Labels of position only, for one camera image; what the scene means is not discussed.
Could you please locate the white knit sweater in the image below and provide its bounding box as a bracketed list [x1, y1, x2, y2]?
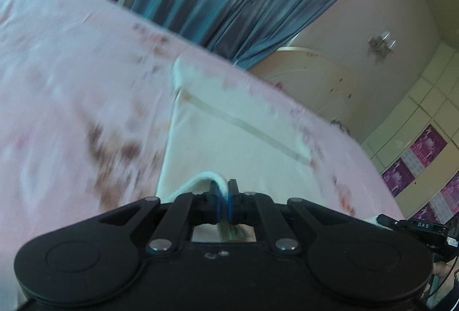
[156, 55, 338, 243]

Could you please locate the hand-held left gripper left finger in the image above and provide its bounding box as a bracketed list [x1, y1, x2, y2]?
[97, 182, 223, 255]

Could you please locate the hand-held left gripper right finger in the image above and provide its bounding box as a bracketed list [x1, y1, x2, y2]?
[227, 179, 351, 255]

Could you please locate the pink floral bedsheet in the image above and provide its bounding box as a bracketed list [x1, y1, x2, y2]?
[0, 0, 406, 311]

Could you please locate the patterned floral pillow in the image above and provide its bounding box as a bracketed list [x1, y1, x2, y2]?
[330, 119, 351, 134]

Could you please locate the person's right hand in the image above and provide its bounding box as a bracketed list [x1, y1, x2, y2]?
[432, 261, 453, 283]

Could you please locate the person's right forearm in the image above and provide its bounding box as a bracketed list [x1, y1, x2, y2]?
[428, 278, 459, 311]

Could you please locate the cream arched headboard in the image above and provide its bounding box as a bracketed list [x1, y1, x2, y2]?
[247, 46, 361, 138]

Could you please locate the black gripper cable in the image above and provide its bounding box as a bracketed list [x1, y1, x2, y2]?
[428, 254, 459, 298]

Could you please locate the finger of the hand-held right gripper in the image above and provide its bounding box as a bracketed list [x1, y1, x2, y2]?
[376, 214, 409, 231]

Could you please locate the crystal wall lamp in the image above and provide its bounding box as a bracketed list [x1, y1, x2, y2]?
[367, 31, 397, 64]

